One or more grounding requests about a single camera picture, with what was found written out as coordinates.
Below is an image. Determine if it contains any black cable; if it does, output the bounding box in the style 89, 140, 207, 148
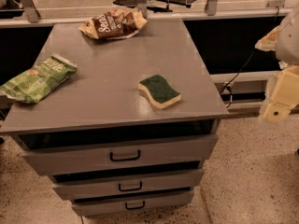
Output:
219, 6, 280, 109

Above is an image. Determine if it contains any crumpled white paper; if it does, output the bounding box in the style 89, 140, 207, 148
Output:
278, 61, 288, 69

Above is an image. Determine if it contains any black middle drawer handle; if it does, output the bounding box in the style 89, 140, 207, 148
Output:
118, 181, 143, 192

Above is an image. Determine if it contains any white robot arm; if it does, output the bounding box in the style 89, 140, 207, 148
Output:
255, 4, 299, 123

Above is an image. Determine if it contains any middle grey drawer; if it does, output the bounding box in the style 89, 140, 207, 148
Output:
52, 169, 203, 201

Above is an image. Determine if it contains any black bottom drawer handle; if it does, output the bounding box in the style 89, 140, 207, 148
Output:
125, 201, 146, 210

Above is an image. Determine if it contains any grey drawer cabinet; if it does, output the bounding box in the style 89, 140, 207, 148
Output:
1, 19, 227, 204

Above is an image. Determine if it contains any bottom grey drawer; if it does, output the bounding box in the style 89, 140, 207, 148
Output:
72, 190, 193, 217

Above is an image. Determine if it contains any grey drawer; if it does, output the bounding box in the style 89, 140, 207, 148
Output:
23, 133, 218, 175
52, 169, 203, 201
72, 190, 193, 217

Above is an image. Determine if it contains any top grey drawer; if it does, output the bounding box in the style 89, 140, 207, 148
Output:
23, 133, 218, 175

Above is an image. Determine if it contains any green and yellow sponge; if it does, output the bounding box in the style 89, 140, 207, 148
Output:
138, 75, 181, 109

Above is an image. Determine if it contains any green chip bag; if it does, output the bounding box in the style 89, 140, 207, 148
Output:
0, 53, 77, 104

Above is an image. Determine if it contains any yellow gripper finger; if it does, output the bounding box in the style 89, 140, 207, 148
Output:
255, 26, 278, 51
262, 66, 299, 123

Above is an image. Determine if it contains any black drawer handle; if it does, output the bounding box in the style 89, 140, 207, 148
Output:
118, 181, 143, 192
125, 201, 146, 210
109, 150, 141, 162

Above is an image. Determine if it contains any brown chip bag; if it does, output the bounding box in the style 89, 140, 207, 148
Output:
78, 8, 148, 39

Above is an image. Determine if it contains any black top drawer handle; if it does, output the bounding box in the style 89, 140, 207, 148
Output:
109, 150, 141, 162

